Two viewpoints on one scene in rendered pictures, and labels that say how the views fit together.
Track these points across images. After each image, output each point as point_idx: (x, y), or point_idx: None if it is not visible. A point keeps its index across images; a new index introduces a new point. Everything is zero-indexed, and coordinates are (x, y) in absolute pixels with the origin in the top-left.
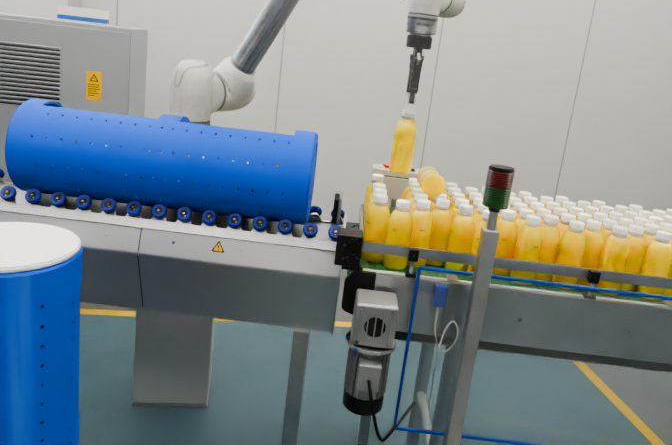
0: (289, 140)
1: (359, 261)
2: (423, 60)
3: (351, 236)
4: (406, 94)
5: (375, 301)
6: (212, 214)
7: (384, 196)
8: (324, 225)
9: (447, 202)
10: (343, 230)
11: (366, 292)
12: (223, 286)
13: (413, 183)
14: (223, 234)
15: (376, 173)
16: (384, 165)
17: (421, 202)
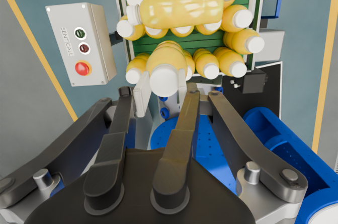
0: (227, 186)
1: (256, 67)
2: (187, 164)
3: (264, 82)
4: (146, 109)
5: (275, 48)
6: None
7: (242, 67)
8: (171, 100)
9: None
10: (251, 89)
11: (260, 55)
12: None
13: (152, 31)
14: None
15: (107, 78)
16: (88, 72)
17: (251, 22)
